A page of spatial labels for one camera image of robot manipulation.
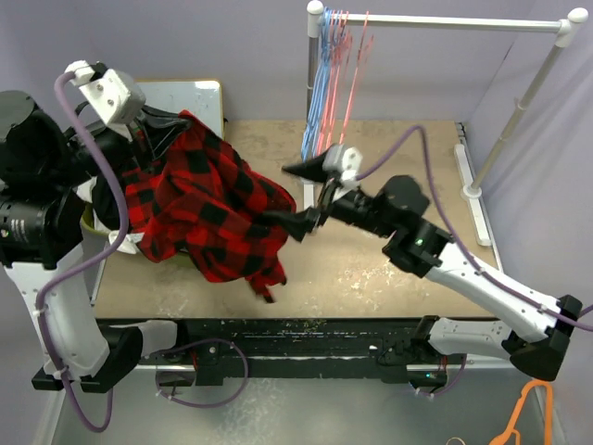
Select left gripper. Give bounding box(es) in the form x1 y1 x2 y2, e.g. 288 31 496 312
42 101 192 189

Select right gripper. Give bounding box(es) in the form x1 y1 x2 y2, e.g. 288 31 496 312
263 147 397 244

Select red black plaid shirt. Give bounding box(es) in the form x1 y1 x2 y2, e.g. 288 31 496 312
125 110 297 303

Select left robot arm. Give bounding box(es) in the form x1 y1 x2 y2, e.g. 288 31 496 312
1 91 191 393

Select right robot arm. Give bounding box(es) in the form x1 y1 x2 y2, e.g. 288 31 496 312
263 145 582 382

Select single pink hanger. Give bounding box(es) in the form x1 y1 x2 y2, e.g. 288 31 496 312
339 10 374 144

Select orange hanger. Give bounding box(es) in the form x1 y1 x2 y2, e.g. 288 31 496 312
489 380 554 445

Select black garment pile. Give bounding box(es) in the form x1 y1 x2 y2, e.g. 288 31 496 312
136 105 193 160

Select white whiteboard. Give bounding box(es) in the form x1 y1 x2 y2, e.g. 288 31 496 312
136 79 224 138

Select blue hangers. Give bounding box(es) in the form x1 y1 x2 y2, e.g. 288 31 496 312
301 1 333 160

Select green laundry basket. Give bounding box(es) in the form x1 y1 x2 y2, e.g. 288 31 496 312
79 203 196 268

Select pink hangers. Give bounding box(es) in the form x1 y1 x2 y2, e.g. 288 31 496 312
314 9 352 157

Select white clothes rack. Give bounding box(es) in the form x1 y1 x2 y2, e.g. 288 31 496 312
303 0 590 248

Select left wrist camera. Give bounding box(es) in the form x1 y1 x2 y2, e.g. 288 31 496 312
65 60 145 126

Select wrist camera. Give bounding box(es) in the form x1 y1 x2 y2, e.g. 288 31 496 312
65 60 145 126
322 144 362 189

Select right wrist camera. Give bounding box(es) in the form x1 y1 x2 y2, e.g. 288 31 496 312
322 144 362 189

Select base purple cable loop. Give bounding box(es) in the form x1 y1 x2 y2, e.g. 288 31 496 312
154 337 250 409

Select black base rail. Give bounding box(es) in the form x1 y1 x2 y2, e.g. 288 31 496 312
96 317 464 386

